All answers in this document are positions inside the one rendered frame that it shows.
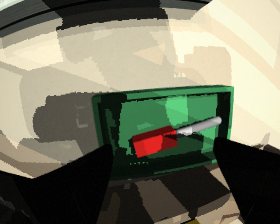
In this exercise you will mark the yellow wedge with orange handle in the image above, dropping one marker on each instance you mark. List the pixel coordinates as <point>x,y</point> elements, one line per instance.
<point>193,221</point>

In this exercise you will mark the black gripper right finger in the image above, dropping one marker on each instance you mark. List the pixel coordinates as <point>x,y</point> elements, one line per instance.
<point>253,177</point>

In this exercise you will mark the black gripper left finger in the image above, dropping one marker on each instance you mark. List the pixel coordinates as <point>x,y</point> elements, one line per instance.
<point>72,194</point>

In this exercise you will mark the green tray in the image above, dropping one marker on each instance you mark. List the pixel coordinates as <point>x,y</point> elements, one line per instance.
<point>166,166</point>
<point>125,118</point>

